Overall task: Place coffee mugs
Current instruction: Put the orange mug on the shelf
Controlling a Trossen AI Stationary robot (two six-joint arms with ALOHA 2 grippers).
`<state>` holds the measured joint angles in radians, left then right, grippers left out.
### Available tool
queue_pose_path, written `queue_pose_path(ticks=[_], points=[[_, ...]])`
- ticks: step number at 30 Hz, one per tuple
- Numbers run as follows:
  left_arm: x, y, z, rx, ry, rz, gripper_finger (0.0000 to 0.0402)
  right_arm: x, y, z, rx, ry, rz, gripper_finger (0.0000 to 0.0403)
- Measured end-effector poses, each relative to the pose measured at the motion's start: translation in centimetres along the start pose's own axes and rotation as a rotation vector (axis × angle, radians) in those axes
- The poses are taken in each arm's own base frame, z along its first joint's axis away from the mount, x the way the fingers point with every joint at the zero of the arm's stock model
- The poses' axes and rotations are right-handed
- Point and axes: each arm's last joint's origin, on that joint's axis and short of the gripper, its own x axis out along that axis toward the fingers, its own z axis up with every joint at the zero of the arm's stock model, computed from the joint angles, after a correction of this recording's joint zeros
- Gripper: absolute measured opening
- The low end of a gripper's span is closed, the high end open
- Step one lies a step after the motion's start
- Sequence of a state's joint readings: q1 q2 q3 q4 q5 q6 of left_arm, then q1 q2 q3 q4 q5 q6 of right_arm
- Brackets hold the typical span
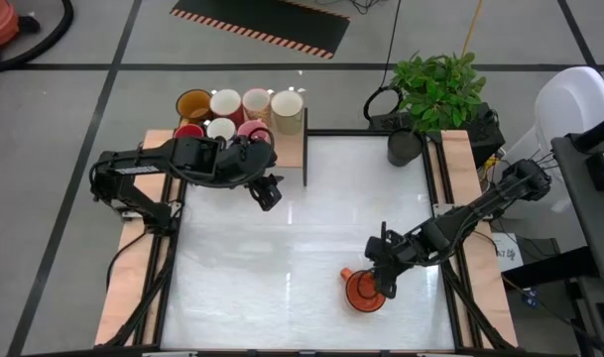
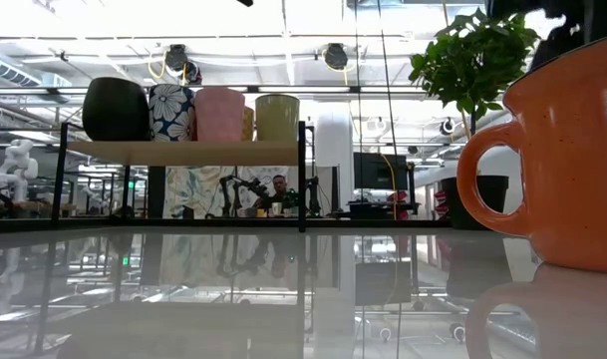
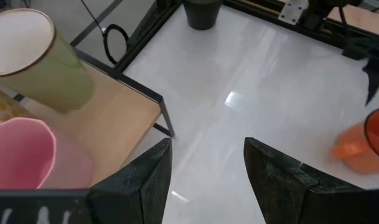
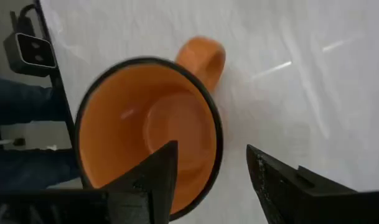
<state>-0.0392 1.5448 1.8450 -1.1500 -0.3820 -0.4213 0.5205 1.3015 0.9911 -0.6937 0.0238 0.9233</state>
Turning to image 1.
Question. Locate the wooden side board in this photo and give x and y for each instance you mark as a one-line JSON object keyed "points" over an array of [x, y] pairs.
{"points": [[487, 277], [128, 277]]}

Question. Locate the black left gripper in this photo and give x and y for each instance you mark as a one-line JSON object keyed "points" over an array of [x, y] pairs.
{"points": [[247, 163]]}

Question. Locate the dark plant pot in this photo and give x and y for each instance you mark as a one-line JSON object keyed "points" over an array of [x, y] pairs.
{"points": [[404, 149]]}

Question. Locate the green leafy plant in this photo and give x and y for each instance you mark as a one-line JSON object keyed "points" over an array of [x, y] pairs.
{"points": [[438, 94]]}

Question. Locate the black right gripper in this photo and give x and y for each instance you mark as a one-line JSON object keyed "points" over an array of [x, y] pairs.
{"points": [[398, 248]]}

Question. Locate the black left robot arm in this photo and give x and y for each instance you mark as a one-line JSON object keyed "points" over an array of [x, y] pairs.
{"points": [[133, 168]]}

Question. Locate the black aluminium table frame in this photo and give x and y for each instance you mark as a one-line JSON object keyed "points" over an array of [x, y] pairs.
{"points": [[158, 277]]}

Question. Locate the amber yellow mug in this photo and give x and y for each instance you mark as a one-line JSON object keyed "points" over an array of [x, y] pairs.
{"points": [[195, 105]]}

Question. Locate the pink mug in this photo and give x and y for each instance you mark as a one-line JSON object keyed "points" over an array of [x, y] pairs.
{"points": [[253, 129]]}

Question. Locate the black mug with red inside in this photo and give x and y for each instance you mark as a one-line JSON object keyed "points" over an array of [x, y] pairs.
{"points": [[188, 131]]}

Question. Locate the black desk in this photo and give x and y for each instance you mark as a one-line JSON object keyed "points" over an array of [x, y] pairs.
{"points": [[594, 208]]}

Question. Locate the beige patterned mug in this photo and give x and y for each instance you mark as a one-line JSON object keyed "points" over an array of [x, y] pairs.
{"points": [[257, 104]]}

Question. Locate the red mug with white inside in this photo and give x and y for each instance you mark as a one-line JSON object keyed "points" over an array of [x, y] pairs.
{"points": [[226, 104]]}

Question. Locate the cream mug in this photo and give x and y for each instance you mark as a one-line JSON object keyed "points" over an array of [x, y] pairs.
{"points": [[287, 109]]}

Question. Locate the wooden shelf with black ends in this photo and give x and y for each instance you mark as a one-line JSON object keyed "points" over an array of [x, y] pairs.
{"points": [[290, 149]]}

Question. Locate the black equipment box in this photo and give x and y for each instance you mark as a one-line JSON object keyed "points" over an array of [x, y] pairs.
{"points": [[485, 136]]}

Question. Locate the white chair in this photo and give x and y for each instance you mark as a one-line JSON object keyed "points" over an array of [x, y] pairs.
{"points": [[569, 104]]}

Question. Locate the small white mug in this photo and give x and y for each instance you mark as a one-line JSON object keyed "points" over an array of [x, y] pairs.
{"points": [[221, 128]]}

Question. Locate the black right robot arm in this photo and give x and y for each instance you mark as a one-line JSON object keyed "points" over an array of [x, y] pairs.
{"points": [[485, 208]]}

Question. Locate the black mat with striped edge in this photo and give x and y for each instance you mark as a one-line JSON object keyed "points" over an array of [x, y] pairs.
{"points": [[262, 20]]}

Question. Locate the wide orange mug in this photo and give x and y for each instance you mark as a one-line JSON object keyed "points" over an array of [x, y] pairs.
{"points": [[358, 295]]}

